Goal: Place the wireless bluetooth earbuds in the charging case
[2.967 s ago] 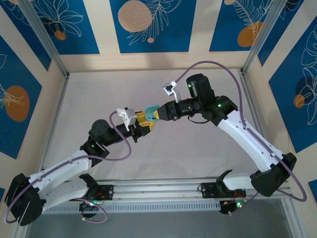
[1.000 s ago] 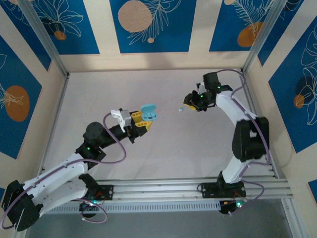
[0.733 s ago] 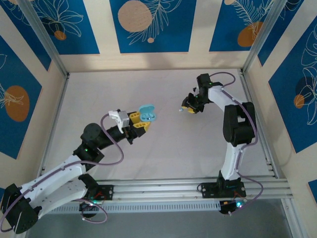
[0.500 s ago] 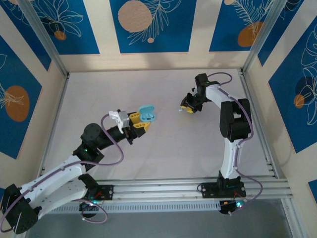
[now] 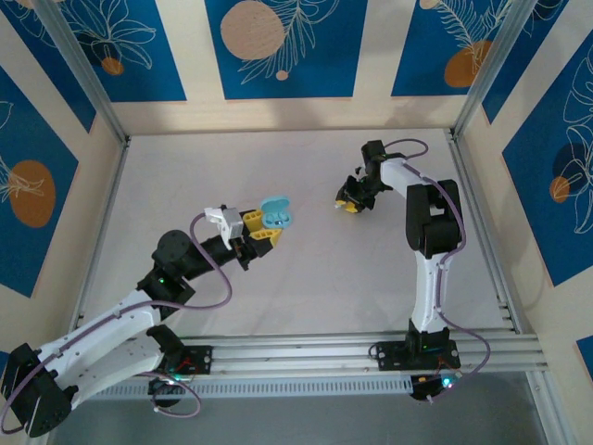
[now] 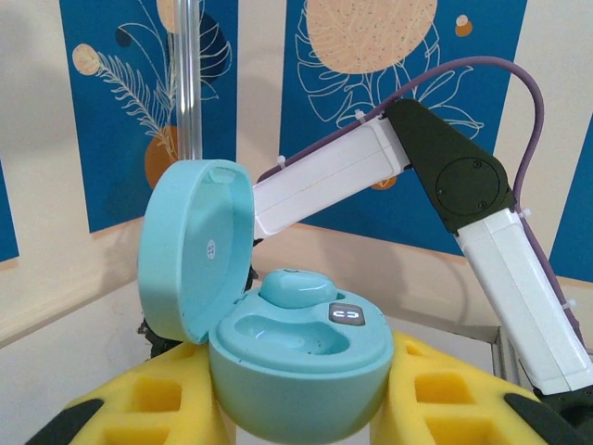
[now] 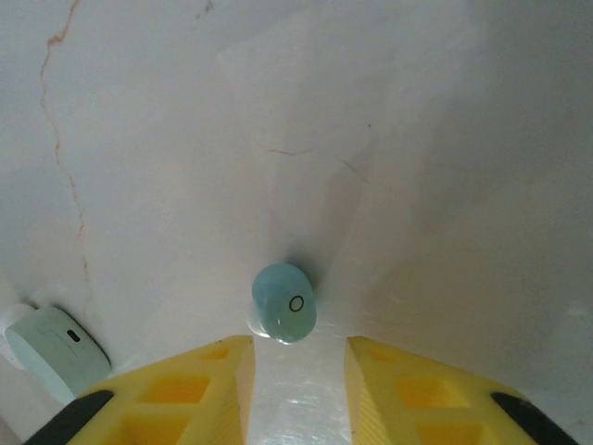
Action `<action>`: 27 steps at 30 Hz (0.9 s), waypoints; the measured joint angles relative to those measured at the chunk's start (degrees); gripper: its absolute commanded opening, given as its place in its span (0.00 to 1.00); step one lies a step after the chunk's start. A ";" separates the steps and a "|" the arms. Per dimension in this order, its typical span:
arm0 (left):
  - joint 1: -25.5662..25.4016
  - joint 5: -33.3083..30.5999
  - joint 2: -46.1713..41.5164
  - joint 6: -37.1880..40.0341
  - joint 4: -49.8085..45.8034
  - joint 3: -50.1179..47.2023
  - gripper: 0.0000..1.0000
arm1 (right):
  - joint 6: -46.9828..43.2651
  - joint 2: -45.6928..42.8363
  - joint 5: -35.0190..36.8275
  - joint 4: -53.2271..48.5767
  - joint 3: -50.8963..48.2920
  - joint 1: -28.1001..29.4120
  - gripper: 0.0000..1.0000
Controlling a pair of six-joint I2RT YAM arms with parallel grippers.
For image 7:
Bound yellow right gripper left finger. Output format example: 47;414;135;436
27;334;258;445

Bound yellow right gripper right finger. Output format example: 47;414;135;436
345;334;583;445

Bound white charging case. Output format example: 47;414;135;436
0;276;57;367

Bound light blue earbud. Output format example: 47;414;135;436
251;261;317;347

